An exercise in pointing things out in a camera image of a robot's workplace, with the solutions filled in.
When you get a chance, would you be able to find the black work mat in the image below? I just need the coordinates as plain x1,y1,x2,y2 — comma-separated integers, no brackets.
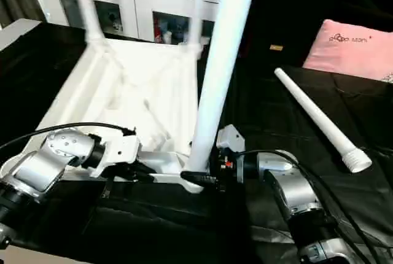
0,21,393,264

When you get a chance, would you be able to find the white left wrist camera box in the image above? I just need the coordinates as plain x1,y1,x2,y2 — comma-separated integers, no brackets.
98,130,142,168

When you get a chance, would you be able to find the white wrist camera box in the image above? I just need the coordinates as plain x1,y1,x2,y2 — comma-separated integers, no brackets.
215,124,246,153
98,130,142,168

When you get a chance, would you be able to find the pink printed pillow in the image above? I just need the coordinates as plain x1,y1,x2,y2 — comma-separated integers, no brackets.
302,18,393,83

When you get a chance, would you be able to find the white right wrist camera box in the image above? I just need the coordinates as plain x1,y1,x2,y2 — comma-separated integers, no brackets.
215,124,246,153

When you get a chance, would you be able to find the black sofa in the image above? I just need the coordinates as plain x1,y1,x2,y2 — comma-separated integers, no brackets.
236,0,393,71

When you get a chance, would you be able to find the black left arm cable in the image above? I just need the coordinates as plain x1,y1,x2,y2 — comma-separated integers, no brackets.
0,122,137,151

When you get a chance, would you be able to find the white glass-door cabinet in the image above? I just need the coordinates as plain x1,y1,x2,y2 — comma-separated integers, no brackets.
28,0,222,50

